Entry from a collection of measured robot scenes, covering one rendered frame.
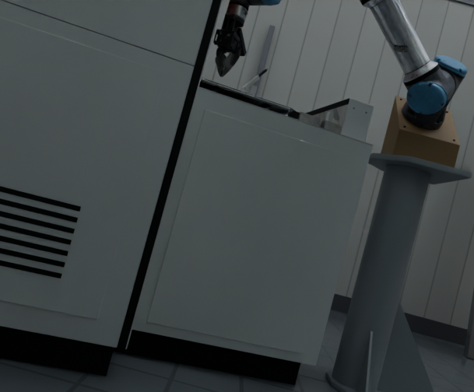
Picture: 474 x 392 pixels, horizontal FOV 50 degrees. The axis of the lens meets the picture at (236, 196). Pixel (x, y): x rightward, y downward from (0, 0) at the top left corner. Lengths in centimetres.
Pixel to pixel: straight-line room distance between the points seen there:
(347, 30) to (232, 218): 285
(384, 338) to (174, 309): 75
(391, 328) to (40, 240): 120
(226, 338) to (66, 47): 94
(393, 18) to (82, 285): 119
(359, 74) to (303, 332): 276
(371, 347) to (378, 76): 268
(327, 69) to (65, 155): 302
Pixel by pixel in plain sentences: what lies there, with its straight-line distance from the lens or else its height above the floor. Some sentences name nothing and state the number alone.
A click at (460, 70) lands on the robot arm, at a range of 186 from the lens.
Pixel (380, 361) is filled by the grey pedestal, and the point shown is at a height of 13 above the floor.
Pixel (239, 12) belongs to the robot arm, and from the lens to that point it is 194.
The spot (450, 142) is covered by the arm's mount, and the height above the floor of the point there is 92.
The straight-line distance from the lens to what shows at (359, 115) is 178.
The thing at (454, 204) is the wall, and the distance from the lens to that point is 418.
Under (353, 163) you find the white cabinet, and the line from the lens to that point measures 169.
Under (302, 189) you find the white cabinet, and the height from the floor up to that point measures 61.
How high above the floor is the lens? 47
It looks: 3 degrees up
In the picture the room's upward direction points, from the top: 15 degrees clockwise
